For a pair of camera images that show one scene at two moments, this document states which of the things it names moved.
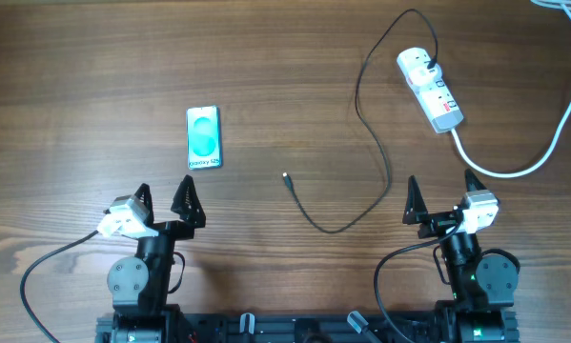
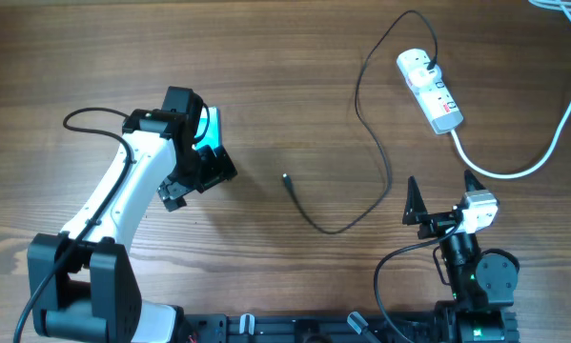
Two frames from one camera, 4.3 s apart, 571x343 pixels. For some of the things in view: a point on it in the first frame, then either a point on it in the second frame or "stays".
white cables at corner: (566, 5) stays
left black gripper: (193, 215) to (217, 170)
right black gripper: (416, 210) stays
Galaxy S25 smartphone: (204, 137) stays
